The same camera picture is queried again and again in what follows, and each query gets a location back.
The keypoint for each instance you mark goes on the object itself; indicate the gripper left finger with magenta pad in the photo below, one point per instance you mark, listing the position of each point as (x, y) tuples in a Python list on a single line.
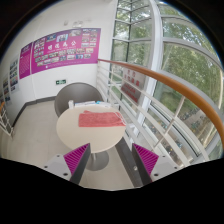
[(71, 165)]

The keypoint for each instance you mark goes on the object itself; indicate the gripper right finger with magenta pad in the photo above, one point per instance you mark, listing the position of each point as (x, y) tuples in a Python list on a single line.
[(152, 167)]

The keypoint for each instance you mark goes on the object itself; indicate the pink red towel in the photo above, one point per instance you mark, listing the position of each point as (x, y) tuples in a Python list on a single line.
[(100, 119)]

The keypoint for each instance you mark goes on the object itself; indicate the round white table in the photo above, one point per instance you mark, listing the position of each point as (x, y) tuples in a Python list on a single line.
[(100, 138)]

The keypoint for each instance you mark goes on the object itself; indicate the white metal railing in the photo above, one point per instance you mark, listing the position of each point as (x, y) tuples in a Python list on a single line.
[(163, 120)]

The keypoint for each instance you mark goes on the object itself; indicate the white papers on chair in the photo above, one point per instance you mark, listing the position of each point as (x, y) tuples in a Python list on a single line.
[(72, 104)]

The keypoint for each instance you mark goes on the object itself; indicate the grey curved chair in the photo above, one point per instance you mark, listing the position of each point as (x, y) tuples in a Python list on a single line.
[(78, 92)]

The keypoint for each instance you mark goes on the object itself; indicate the green exit sign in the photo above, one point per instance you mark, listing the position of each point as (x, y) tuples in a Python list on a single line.
[(59, 82)]

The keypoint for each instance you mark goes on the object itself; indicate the red sign on railing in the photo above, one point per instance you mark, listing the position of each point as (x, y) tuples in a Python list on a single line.
[(132, 84)]

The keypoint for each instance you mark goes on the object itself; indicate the orange wooden handrail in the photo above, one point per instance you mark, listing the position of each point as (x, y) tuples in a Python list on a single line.
[(194, 97)]

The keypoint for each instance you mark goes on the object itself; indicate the photo board on wall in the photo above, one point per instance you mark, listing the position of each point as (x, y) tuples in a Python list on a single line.
[(14, 76)]

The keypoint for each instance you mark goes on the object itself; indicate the large magenta wall poster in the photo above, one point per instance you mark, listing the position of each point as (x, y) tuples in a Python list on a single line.
[(65, 48)]

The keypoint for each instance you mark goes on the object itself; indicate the narrow magenta wall poster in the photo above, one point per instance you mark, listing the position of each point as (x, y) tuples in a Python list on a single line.
[(24, 62)]

